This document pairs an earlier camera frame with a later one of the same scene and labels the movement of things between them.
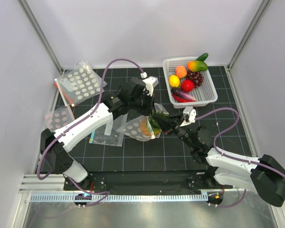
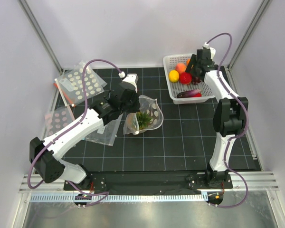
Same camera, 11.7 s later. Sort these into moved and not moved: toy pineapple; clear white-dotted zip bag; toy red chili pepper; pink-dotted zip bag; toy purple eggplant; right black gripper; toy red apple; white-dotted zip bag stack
Moved: toy red apple; toy pineapple; right black gripper; toy purple eggplant; toy red chili pepper; clear white-dotted zip bag
Not moved: white-dotted zip bag stack; pink-dotted zip bag
